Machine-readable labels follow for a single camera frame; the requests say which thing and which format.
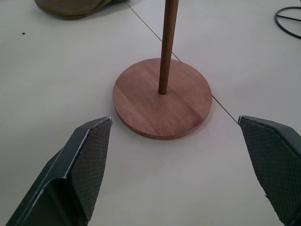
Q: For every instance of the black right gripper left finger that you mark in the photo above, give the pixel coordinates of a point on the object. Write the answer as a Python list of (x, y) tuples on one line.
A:
[(70, 174)]

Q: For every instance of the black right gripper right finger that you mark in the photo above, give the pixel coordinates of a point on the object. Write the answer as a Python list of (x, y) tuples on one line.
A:
[(272, 160)]

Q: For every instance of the wooden round-base pole stand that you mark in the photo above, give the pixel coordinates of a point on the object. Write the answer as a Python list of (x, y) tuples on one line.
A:
[(162, 99)]

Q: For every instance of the olive green cap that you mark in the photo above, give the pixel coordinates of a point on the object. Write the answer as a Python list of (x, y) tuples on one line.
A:
[(77, 8)]

